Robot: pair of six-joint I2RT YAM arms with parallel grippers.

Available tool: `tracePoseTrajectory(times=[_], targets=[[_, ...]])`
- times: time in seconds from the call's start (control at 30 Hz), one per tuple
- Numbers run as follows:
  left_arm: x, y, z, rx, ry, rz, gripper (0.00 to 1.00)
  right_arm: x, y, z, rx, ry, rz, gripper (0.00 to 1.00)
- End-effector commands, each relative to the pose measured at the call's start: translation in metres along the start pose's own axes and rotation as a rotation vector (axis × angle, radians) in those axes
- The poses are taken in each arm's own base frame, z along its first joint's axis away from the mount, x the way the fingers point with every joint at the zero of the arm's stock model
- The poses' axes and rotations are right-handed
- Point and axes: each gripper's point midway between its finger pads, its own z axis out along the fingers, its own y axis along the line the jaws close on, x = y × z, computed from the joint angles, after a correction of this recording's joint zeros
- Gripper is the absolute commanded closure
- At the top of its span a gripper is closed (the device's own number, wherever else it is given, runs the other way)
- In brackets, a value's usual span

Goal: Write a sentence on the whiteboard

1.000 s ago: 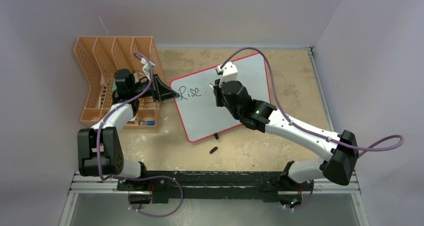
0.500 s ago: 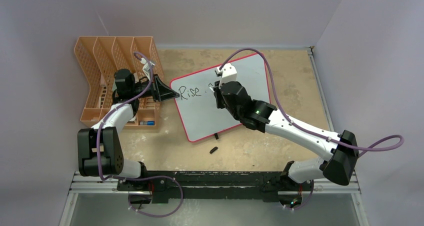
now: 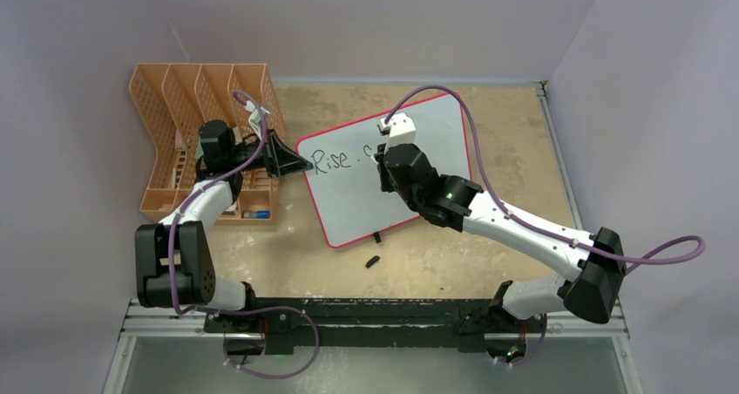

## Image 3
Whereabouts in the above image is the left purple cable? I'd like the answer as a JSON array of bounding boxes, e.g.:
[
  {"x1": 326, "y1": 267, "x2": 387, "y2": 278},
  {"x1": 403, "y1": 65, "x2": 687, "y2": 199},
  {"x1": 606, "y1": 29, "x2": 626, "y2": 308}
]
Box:
[{"x1": 168, "y1": 90, "x2": 321, "y2": 381}]

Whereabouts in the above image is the orange plastic file organizer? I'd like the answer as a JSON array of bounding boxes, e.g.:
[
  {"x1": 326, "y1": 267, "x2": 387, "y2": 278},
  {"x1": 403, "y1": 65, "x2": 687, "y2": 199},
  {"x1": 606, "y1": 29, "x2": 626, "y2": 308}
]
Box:
[{"x1": 129, "y1": 64, "x2": 287, "y2": 222}]

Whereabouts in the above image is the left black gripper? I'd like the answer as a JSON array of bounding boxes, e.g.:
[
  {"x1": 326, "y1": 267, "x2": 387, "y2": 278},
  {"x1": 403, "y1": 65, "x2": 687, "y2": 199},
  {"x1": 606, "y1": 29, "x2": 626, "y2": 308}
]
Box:
[{"x1": 228, "y1": 130, "x2": 312, "y2": 179}]

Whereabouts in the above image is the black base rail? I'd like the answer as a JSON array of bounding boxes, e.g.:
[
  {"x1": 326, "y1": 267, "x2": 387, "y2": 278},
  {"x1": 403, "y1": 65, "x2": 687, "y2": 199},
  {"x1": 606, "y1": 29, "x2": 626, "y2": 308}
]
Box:
[{"x1": 204, "y1": 297, "x2": 544, "y2": 356}]

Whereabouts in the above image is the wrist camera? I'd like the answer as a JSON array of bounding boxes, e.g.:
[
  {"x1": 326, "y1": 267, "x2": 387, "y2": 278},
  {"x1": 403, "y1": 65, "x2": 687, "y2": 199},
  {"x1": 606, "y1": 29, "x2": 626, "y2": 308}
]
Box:
[
  {"x1": 377, "y1": 112, "x2": 417, "y2": 152},
  {"x1": 244, "y1": 102, "x2": 271, "y2": 137}
]

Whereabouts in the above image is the pink-framed whiteboard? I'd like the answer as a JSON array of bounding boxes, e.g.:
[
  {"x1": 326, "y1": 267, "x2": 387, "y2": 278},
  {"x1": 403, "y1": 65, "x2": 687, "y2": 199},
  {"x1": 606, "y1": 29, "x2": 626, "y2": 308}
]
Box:
[{"x1": 296, "y1": 93, "x2": 471, "y2": 248}]

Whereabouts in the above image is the black marker cap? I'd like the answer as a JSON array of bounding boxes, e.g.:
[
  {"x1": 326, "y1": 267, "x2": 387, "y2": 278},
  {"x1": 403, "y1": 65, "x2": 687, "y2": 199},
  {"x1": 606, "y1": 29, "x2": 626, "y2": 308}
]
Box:
[{"x1": 365, "y1": 255, "x2": 381, "y2": 268}]

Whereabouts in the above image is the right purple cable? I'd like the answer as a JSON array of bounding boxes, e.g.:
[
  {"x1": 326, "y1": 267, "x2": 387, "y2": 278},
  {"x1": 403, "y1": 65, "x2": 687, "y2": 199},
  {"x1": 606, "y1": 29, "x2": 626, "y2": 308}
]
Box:
[{"x1": 383, "y1": 85, "x2": 707, "y2": 370}]

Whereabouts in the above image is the purple cable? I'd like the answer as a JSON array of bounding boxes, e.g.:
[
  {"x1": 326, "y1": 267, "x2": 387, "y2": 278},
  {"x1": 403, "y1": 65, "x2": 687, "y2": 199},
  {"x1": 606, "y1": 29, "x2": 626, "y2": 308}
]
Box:
[
  {"x1": 383, "y1": 85, "x2": 707, "y2": 370},
  {"x1": 168, "y1": 90, "x2": 321, "y2": 381}
]

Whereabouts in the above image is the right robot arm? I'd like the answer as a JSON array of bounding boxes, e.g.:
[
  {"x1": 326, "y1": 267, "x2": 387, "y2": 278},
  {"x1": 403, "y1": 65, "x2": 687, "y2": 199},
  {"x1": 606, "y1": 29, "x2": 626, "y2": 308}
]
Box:
[{"x1": 373, "y1": 144, "x2": 626, "y2": 330}]

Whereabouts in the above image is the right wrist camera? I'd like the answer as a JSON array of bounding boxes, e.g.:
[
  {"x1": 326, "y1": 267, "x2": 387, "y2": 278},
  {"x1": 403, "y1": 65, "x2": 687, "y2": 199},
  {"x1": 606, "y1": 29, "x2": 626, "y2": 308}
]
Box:
[{"x1": 377, "y1": 112, "x2": 417, "y2": 152}]

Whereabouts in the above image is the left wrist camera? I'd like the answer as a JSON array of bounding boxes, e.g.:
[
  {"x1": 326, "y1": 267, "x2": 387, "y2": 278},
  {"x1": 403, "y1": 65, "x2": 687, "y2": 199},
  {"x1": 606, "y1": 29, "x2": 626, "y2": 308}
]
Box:
[{"x1": 244, "y1": 102, "x2": 271, "y2": 137}]

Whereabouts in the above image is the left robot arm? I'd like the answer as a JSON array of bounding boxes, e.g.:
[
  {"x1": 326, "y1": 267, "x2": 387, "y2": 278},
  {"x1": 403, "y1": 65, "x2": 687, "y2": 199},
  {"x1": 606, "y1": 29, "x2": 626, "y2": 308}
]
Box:
[{"x1": 135, "y1": 120, "x2": 313, "y2": 332}]

